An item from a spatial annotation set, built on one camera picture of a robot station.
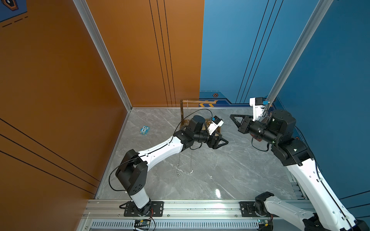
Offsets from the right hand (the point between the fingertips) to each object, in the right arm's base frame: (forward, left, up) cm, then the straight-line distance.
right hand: (231, 116), depth 61 cm
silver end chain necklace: (-9, +25, -40) cm, 49 cm away
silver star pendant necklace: (+27, +20, -20) cm, 39 cm away
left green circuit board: (-34, +42, -42) cm, 69 cm away
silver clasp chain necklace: (-8, +17, -40) cm, 45 cm away
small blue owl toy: (+21, +52, -38) cm, 68 cm away
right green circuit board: (-33, -18, -43) cm, 57 cm away
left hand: (0, 0, -16) cm, 16 cm away
